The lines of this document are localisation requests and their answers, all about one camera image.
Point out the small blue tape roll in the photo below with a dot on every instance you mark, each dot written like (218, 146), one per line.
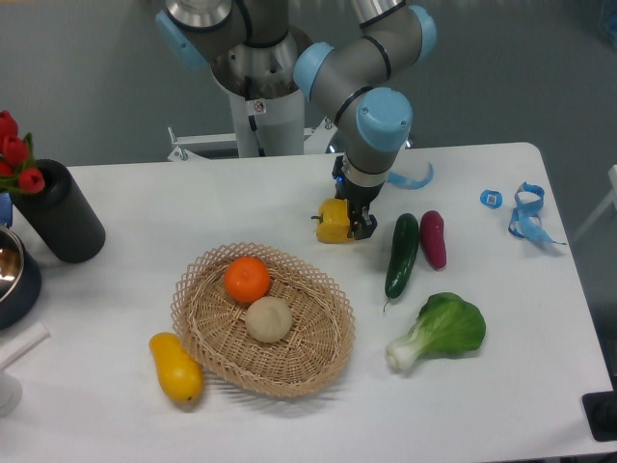
(491, 199)

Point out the yellow mango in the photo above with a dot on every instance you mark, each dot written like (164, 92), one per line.
(179, 375)

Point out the green bok choy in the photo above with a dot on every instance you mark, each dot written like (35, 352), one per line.
(446, 325)

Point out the blue object at left edge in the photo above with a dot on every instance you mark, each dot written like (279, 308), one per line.
(6, 210)

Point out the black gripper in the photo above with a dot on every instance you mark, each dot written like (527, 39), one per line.
(359, 190)

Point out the tangled blue tape strip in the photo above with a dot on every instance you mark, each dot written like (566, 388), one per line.
(525, 221)

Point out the white stand object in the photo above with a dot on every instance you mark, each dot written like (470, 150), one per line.
(11, 351)

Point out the green cucumber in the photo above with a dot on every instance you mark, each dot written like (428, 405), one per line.
(404, 247)

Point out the red artificial tulips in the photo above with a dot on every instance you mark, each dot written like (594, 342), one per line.
(19, 171)

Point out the black device at edge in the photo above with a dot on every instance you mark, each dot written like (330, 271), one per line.
(600, 411)

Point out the dark metal bowl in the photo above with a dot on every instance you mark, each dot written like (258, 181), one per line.
(20, 279)

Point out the curved blue tape strip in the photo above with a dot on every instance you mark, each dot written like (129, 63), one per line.
(409, 183)

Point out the orange fruit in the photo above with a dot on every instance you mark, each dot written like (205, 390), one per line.
(247, 279)

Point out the yellow bell pepper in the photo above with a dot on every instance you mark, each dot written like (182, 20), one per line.
(333, 223)

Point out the black cylindrical vase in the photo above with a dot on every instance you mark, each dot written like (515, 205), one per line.
(61, 215)

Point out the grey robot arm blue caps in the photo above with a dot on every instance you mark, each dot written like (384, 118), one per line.
(349, 85)

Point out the beige round bun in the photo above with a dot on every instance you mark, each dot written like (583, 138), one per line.
(268, 319)

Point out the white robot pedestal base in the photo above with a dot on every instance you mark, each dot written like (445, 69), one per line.
(251, 48)

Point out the woven wicker basket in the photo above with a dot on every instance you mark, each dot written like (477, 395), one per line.
(211, 324)

